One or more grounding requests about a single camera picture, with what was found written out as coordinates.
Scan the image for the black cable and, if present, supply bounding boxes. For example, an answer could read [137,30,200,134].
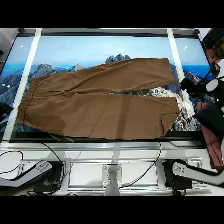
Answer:
[0,149,25,176]
[120,139,163,188]
[39,141,68,168]

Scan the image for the heap of clothes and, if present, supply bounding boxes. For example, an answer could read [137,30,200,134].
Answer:
[201,28,224,62]

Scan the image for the dark blue garment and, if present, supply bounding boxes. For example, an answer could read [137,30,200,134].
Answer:
[194,102,224,142]

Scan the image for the brown pants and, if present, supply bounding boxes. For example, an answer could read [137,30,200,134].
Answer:
[15,57,181,140]

